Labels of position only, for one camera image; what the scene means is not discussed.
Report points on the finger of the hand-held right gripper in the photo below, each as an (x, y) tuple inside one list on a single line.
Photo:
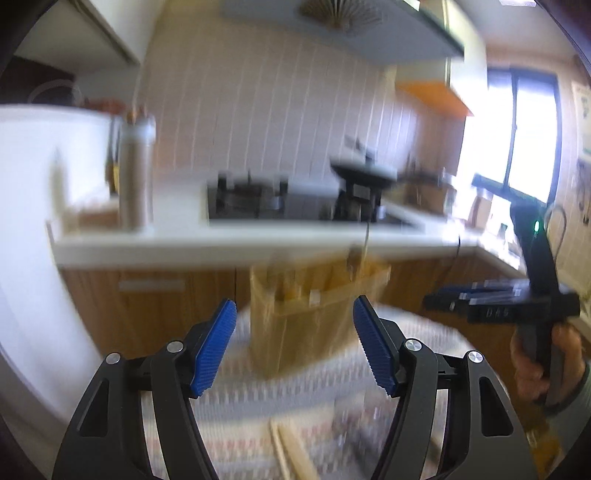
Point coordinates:
[(485, 287), (445, 303)]

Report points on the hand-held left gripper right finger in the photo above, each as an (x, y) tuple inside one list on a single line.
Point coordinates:
[(374, 346)]

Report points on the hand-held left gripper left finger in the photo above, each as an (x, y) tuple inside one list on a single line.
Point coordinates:
[(214, 350)]

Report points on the yellow plastic utensil basket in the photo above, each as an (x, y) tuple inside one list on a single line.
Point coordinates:
[(295, 337)]

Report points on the person's right hand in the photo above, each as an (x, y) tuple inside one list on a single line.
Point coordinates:
[(528, 369)]

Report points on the wooden kitchen counter cabinet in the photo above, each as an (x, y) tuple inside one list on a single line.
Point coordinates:
[(161, 295)]

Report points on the striped woven table mat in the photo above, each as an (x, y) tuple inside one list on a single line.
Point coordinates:
[(277, 397)]

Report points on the dark framed window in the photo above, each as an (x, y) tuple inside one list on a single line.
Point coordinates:
[(531, 129)]

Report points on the black gas stove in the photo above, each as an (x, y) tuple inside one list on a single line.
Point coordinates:
[(240, 203)]

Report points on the black wok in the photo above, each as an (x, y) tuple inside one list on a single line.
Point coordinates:
[(364, 173)]

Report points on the bagged bread loaf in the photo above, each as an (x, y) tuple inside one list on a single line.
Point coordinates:
[(97, 217)]

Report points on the steel thermos bottle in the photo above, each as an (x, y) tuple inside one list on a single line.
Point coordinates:
[(136, 184)]

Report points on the white tall cabinet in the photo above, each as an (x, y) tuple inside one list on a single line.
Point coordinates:
[(37, 207)]

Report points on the grey range hood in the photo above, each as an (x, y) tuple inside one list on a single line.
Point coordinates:
[(369, 41)]

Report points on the white upper cabinet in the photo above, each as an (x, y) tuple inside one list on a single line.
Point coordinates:
[(69, 32)]

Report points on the white wall poster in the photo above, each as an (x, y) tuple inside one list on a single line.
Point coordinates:
[(582, 138)]

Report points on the wall cabinet with orange base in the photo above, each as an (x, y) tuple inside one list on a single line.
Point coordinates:
[(434, 94)]

